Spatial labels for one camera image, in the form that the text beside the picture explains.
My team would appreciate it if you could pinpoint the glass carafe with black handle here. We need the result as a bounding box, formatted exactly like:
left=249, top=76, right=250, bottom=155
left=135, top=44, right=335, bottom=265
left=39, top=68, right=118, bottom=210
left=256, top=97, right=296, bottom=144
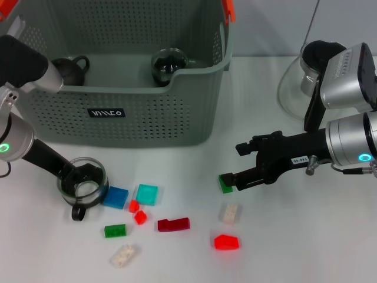
left=276, top=40, right=349, bottom=133

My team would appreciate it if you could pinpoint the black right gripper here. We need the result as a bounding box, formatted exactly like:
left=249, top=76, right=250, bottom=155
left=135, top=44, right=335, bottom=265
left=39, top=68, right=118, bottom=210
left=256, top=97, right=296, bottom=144
left=220, top=130, right=331, bottom=192

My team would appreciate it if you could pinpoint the teal building block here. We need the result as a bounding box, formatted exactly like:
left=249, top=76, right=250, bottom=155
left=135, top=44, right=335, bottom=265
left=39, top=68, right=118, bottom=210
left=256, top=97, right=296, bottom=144
left=135, top=184, right=159, bottom=206

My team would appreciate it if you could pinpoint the black clay teapot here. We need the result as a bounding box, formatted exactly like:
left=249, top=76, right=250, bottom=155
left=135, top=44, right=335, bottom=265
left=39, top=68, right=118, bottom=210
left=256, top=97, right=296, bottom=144
left=51, top=55, right=91, bottom=87

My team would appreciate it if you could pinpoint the grey left gripper cable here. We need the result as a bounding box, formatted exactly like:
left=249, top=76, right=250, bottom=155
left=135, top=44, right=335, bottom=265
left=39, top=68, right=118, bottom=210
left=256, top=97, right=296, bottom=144
left=0, top=161, right=14, bottom=179

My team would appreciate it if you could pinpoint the translucent white building block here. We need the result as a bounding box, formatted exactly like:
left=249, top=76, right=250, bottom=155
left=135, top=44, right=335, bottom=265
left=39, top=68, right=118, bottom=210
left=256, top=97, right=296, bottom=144
left=110, top=243, right=140, bottom=268
left=219, top=202, right=243, bottom=225

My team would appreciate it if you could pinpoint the green building block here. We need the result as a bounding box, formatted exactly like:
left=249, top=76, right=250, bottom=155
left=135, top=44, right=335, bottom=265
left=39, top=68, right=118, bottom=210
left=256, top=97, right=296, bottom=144
left=218, top=174, right=234, bottom=195
left=104, top=223, right=127, bottom=238

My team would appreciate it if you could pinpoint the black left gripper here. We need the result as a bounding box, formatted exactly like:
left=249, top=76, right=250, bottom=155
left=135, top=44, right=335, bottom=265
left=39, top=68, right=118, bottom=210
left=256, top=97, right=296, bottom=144
left=21, top=137, right=103, bottom=193

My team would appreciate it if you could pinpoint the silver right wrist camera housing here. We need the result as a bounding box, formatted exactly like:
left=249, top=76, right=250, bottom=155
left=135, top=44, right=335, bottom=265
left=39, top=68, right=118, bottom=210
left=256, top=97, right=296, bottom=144
left=319, top=42, right=377, bottom=113

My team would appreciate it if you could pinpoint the glass teacup with black handle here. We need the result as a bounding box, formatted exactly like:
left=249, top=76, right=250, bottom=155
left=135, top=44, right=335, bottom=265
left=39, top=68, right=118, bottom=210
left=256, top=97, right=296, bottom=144
left=55, top=157, right=110, bottom=222
left=150, top=48, right=189, bottom=87

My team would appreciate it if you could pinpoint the grey-green perforated storage bin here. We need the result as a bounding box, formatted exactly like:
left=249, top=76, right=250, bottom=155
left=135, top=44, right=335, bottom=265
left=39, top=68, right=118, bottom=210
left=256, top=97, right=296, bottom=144
left=0, top=0, right=236, bottom=148

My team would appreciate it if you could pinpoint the blue building block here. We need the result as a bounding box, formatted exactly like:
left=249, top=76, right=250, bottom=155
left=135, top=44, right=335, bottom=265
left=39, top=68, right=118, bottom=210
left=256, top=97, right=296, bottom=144
left=102, top=185, right=130, bottom=210

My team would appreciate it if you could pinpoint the dark red building block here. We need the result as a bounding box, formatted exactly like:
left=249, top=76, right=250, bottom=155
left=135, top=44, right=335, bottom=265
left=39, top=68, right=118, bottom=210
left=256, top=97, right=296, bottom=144
left=155, top=217, right=191, bottom=233

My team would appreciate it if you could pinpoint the bright red sloped block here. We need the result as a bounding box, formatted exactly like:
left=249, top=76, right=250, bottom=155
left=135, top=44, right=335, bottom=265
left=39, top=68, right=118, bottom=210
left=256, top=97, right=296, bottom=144
left=214, top=233, right=241, bottom=251

